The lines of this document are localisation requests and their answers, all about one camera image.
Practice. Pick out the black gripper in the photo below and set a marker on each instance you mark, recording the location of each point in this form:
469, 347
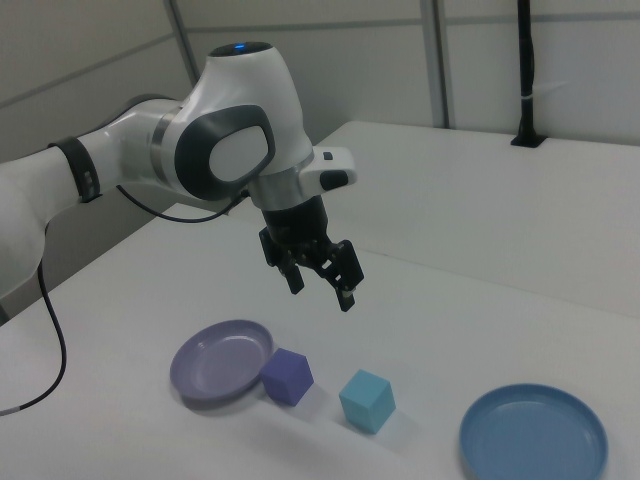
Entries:
297, 222

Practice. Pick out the purple cube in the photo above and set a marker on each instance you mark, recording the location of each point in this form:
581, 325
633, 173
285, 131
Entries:
287, 377

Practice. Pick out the light blue cube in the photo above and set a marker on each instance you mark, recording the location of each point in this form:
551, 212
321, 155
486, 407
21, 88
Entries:
367, 402

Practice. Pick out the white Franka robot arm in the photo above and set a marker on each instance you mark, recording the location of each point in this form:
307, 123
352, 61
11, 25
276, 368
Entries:
240, 100

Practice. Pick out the purple plate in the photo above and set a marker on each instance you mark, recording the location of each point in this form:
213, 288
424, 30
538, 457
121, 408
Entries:
215, 362

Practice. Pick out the blue plate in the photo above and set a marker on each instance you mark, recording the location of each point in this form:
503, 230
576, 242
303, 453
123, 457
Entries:
532, 437

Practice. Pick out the grey partition post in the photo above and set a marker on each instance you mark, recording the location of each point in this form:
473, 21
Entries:
440, 60
184, 40

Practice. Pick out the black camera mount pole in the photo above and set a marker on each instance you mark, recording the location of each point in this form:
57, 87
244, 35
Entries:
526, 75

